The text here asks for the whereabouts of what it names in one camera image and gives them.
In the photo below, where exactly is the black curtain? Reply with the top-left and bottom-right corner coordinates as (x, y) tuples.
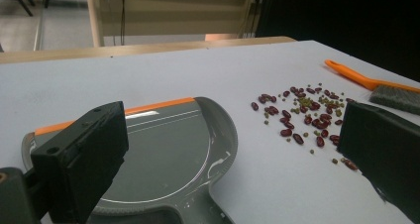
(257, 0), (420, 83)

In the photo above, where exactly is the pale wooden desk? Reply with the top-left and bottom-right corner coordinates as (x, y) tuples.
(84, 0), (265, 49)

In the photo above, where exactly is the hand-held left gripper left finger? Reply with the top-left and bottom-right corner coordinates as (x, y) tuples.
(30, 100), (130, 224)

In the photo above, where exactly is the pile of red and green beans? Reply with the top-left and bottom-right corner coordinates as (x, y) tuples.
(250, 82), (360, 171)

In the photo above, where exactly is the wooden table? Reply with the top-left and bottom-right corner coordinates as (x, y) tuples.
(0, 36), (296, 65)

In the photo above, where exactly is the metal floor rail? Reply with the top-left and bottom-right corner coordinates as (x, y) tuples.
(33, 4), (47, 52)

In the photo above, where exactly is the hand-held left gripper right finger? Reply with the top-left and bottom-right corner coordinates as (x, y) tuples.
(337, 100), (420, 224)

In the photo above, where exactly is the black hanging cable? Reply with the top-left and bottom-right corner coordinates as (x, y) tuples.
(118, 0), (127, 47)

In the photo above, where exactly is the grey dustpan with orange edge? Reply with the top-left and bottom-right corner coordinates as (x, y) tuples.
(21, 96), (240, 224)

